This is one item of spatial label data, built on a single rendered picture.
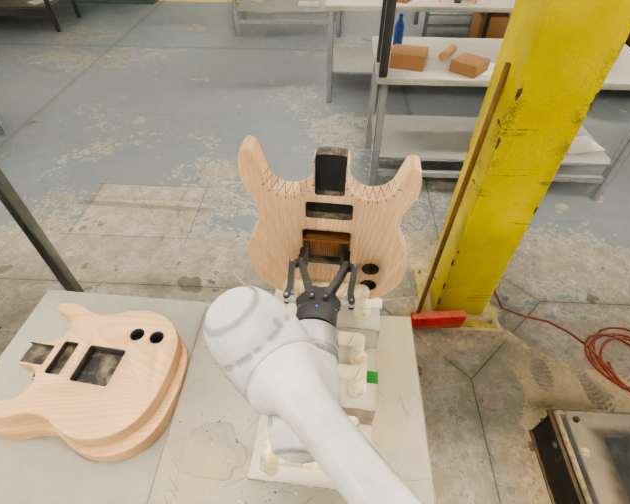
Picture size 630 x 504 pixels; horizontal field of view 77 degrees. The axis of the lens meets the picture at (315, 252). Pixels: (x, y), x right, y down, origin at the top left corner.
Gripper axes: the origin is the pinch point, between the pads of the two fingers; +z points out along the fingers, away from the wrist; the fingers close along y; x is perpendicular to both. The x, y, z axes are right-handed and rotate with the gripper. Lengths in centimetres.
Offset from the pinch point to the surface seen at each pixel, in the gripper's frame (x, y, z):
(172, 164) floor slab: -130, -149, 212
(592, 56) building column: 13, 76, 82
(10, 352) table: -41, -88, -11
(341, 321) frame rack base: -20.7, 4.7, -3.8
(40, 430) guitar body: -38, -64, -32
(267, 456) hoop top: -26.1, -7.9, -34.2
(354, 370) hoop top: -17.8, 8.2, -17.8
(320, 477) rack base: -37, 3, -34
